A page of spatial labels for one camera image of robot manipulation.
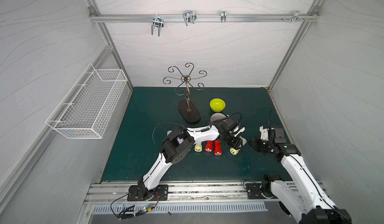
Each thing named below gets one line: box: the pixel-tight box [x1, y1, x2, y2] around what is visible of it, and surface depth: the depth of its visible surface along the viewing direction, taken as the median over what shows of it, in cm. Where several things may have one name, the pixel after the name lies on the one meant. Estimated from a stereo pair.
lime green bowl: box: [209, 98, 226, 113], surface depth 109 cm
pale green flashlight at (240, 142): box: [229, 135, 247, 156], surface depth 81 cm
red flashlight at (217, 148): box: [214, 140, 222, 156], surface depth 88 cm
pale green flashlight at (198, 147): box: [194, 143, 203, 153], surface depth 88 cm
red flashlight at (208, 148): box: [205, 140, 213, 153], surface depth 88 cm
